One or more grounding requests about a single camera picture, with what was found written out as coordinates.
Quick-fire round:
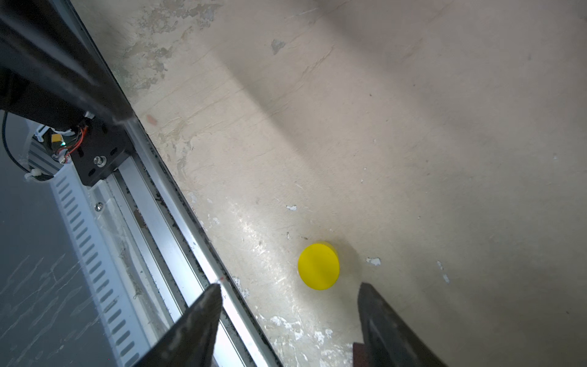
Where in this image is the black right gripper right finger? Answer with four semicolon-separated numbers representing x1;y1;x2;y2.
358;282;446;366

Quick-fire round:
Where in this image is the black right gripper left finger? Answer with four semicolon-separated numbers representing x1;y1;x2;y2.
136;284;223;366

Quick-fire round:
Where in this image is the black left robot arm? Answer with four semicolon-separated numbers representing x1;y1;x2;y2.
1;1;135;125

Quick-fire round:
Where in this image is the dark brown square block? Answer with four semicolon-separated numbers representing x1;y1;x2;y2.
353;343;369;367

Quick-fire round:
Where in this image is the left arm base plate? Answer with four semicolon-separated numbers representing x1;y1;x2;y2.
69;118;135;187

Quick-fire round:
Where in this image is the aluminium front rail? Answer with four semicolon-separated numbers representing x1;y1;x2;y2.
27;0;283;367

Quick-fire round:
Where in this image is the yellow cylinder block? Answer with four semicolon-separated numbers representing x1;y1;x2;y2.
297;242;340;291

